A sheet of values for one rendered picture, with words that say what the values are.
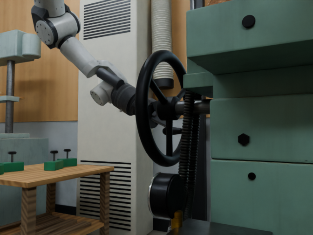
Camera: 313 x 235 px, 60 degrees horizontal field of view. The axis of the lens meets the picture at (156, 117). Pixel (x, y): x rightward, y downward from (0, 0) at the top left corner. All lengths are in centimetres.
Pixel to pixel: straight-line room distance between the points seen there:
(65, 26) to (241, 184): 75
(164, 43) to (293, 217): 175
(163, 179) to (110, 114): 164
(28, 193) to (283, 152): 119
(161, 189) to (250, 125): 15
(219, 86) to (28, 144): 214
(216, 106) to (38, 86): 262
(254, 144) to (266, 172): 4
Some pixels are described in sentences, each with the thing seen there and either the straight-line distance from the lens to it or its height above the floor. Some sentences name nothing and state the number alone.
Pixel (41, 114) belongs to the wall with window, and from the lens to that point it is 287.
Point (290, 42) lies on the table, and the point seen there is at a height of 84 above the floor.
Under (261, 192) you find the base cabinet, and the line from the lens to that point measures 40.
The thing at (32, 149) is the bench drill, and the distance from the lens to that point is 248.
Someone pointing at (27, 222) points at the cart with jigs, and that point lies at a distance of 143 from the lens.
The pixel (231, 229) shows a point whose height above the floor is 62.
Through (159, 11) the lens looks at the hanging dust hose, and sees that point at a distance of 212.
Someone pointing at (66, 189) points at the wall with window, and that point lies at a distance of 270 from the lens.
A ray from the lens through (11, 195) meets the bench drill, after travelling 242.
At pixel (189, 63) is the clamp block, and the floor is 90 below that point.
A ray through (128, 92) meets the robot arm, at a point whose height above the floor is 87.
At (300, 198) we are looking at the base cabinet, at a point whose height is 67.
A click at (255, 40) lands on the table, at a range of 32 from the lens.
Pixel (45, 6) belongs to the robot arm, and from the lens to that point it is 96.
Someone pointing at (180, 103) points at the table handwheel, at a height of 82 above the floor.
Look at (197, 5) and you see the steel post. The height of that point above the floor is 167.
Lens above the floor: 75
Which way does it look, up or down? 3 degrees up
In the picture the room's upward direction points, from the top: straight up
